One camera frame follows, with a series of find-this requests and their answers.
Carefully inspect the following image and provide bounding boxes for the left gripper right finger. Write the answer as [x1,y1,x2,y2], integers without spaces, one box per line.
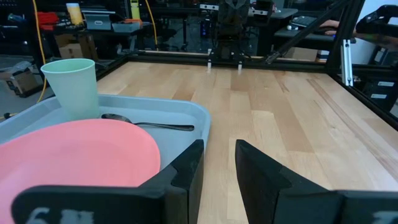
[235,139,398,224]

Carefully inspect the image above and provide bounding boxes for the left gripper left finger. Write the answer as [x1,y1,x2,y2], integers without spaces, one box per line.
[11,139,205,224]

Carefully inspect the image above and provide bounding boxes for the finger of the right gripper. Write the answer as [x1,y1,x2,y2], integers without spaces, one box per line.
[233,2,249,30]
[218,2,234,30]

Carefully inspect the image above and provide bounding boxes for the pink round plate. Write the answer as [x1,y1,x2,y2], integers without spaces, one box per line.
[0,118,162,224]

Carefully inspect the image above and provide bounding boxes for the dark metal spoon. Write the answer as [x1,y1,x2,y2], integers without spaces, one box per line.
[101,113,195,132]

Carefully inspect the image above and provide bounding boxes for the pale green cup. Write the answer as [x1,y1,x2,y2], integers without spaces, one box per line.
[40,58,101,121]

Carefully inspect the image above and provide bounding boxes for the person's forearm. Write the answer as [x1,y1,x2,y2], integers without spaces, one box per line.
[354,30,398,51]

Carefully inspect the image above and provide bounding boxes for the grey plastic tray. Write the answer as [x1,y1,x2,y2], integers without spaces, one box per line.
[0,94,212,171]

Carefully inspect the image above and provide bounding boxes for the computer tower blue lights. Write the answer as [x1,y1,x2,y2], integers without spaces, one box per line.
[200,18,212,40]

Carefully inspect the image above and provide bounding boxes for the black desk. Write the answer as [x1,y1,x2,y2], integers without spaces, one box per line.
[273,7,357,53]

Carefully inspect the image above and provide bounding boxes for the black keyboard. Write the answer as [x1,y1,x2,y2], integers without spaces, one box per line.
[291,15,318,28]

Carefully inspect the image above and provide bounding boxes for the cardboard box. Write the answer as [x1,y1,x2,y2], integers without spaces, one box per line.
[0,67,40,98]
[55,32,85,60]
[284,46,318,62]

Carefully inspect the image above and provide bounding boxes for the person's hand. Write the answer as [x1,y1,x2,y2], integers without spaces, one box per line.
[320,19,340,35]

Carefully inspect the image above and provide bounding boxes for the yellow-green bottle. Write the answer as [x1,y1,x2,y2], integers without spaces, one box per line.
[130,0,141,20]

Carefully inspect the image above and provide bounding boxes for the grey shallow bin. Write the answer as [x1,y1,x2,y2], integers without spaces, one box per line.
[111,21,141,33]

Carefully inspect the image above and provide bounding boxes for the grey laptop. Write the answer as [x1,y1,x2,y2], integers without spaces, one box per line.
[83,11,112,31]

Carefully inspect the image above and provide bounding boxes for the black equipment case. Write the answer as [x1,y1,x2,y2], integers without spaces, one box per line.
[354,74,398,113]

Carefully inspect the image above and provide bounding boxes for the yellow cylinder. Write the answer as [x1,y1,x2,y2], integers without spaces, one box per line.
[66,2,84,26]

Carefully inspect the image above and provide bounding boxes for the red bundle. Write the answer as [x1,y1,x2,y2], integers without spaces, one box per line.
[36,11,60,30]

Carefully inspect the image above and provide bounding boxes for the yellow cable with plug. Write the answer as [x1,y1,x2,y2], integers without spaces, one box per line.
[144,0,159,51]

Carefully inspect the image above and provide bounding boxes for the black aluminium table frame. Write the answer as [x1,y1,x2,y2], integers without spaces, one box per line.
[96,0,398,131]

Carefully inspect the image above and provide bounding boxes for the silver aluminium bracket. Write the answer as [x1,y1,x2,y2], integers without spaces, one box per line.
[340,39,354,87]

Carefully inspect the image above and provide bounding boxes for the yellow extension cable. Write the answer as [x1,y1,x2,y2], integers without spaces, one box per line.
[32,0,47,104]

